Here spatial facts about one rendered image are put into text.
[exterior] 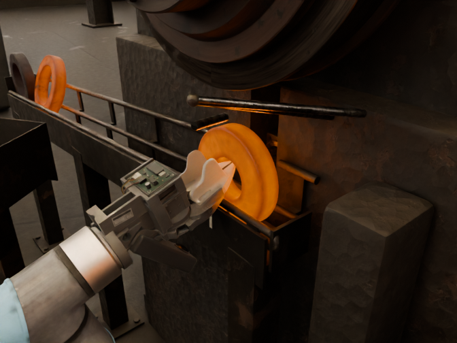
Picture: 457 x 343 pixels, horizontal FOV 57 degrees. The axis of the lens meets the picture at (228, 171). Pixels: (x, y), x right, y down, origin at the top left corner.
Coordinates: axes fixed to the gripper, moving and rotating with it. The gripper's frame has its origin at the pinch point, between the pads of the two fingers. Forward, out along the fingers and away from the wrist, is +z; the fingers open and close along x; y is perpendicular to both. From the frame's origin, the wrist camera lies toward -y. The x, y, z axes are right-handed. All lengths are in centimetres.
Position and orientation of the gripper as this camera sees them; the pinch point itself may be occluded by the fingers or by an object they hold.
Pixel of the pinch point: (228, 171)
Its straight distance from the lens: 62.2
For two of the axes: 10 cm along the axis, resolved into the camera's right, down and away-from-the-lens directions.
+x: -6.4, -3.5, 6.9
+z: 7.3, -5.5, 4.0
